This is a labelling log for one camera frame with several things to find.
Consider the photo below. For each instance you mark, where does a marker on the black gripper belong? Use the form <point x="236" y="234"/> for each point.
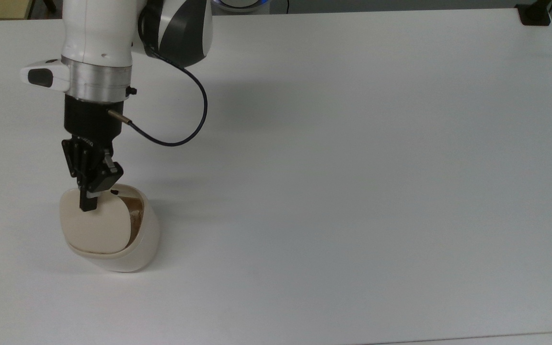
<point x="89" y="120"/>

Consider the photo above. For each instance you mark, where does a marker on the beige trash bin lid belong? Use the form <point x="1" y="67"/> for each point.
<point x="96" y="227"/>

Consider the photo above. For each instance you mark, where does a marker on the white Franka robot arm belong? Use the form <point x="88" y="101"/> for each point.
<point x="98" y="43"/>

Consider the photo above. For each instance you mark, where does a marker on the cream ceramic bowl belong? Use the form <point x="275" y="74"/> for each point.
<point x="145" y="239"/>

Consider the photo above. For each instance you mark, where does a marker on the white base with blue light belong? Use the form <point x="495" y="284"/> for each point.
<point x="240" y="4"/>

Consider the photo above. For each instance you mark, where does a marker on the black table clamp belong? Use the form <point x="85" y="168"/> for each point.
<point x="535" y="12"/>

